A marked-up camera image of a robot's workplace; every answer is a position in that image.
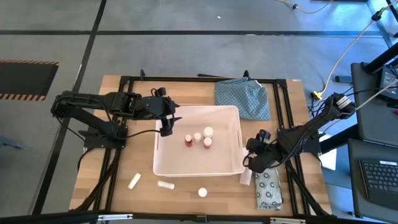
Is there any grey cable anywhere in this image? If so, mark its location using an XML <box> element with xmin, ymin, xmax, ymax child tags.
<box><xmin>354</xmin><ymin>80</ymin><xmax>398</xmax><ymax>111</ymax></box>

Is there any black power adapter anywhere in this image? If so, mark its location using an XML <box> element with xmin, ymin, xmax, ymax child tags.
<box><xmin>379</xmin><ymin>67</ymin><xmax>398</xmax><ymax>100</ymax></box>

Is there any grey laptop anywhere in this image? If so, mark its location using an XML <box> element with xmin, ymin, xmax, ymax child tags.
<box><xmin>347</xmin><ymin>138</ymin><xmax>398</xmax><ymax>219</ymax></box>

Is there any black table frame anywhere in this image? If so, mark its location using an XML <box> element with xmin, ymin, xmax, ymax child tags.
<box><xmin>70</xmin><ymin>68</ymin><xmax>332</xmax><ymax>218</ymax></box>

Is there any black rig crossbar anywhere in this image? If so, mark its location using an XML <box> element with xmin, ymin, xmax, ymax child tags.
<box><xmin>0</xmin><ymin>211</ymin><xmax>398</xmax><ymax>224</ymax></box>

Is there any grey patterned flat packet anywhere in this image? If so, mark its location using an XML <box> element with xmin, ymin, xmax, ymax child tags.
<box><xmin>254</xmin><ymin>167</ymin><xmax>284</xmax><ymax>211</ymax></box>

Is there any grey desk panel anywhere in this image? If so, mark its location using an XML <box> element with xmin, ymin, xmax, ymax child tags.
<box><xmin>350</xmin><ymin>61</ymin><xmax>398</xmax><ymax>149</ymax></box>

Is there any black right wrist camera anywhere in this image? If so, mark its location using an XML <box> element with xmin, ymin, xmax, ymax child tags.
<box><xmin>256</xmin><ymin>129</ymin><xmax>272</xmax><ymax>143</ymax></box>

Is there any pale pink bandage roll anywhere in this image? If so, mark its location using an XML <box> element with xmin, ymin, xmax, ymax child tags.
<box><xmin>239</xmin><ymin>167</ymin><xmax>253</xmax><ymax>187</ymax></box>

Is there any yellow extension cable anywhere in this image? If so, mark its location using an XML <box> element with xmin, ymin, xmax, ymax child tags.
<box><xmin>312</xmin><ymin>17</ymin><xmax>377</xmax><ymax>101</ymax></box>

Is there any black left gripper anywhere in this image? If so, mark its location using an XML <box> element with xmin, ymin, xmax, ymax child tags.
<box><xmin>136</xmin><ymin>95</ymin><xmax>183</xmax><ymax>138</ymax></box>

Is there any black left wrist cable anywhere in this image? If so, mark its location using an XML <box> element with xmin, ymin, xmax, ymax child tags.
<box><xmin>119</xmin><ymin>128</ymin><xmax>163</xmax><ymax>140</ymax></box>

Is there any blue patterned cloth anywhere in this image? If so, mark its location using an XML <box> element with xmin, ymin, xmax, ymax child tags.
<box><xmin>214</xmin><ymin>77</ymin><xmax>271</xmax><ymax>121</ymax></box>

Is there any white woven plastic basket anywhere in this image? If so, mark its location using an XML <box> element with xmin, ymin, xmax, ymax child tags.
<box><xmin>152</xmin><ymin>105</ymin><xmax>246</xmax><ymax>178</ymax></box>

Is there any black rig beam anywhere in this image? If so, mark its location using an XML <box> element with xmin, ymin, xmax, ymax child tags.
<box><xmin>363</xmin><ymin>42</ymin><xmax>398</xmax><ymax>75</ymax></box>
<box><xmin>320</xmin><ymin>124</ymin><xmax>358</xmax><ymax>154</ymax></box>

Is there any white gauze roll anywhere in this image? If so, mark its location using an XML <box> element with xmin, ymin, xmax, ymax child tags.
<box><xmin>157</xmin><ymin>180</ymin><xmax>175</xmax><ymax>190</ymax></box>
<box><xmin>127</xmin><ymin>172</ymin><xmax>142</xmax><ymax>190</ymax></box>

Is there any black hazard-striped floor mat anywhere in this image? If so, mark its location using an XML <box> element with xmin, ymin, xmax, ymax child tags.
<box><xmin>0</xmin><ymin>58</ymin><xmax>60</xmax><ymax>102</ymax></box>

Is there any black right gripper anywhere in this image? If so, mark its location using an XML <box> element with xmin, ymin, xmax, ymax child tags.
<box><xmin>243</xmin><ymin>138</ymin><xmax>283</xmax><ymax>174</ymax></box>

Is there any white paper sheet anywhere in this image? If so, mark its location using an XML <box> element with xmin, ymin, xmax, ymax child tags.
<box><xmin>318</xmin><ymin>132</ymin><xmax>338</xmax><ymax>171</ymax></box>

